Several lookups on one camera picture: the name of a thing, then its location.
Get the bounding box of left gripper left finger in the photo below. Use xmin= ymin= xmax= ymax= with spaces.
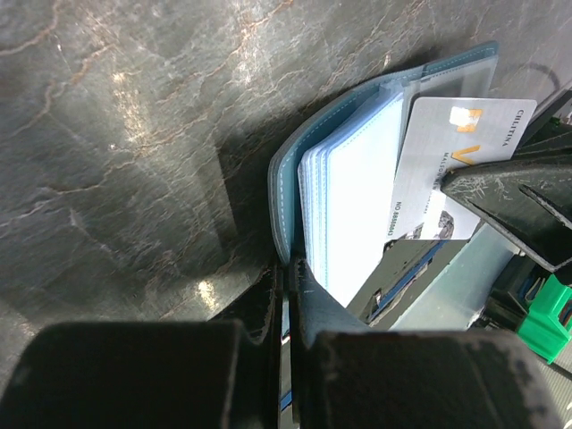
xmin=1 ymin=266 xmax=282 ymax=428

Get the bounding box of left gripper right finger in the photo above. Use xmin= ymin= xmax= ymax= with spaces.
xmin=290 ymin=257 xmax=559 ymax=428

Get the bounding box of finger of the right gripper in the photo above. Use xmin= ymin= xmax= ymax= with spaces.
xmin=441 ymin=89 xmax=571 ymax=273

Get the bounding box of silver white credit card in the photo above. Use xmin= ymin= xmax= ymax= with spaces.
xmin=387 ymin=97 xmax=537 ymax=240

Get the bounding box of blue leather card holder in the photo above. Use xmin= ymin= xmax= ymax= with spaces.
xmin=268 ymin=41 xmax=499 ymax=306

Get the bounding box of green plastic block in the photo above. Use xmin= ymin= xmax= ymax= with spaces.
xmin=517 ymin=274 xmax=571 ymax=364

